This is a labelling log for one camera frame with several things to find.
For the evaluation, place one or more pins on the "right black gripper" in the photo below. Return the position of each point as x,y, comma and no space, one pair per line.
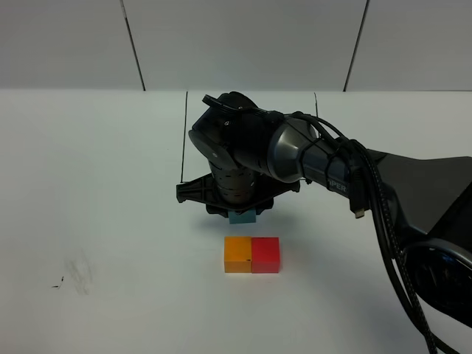
237,191

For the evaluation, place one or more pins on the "blue block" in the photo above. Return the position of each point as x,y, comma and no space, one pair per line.
248,216

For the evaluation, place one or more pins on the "orange block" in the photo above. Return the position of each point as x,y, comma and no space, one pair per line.
237,256

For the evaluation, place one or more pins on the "red block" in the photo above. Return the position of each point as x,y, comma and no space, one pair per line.
265,253

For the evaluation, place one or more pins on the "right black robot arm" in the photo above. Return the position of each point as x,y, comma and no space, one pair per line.
423,206

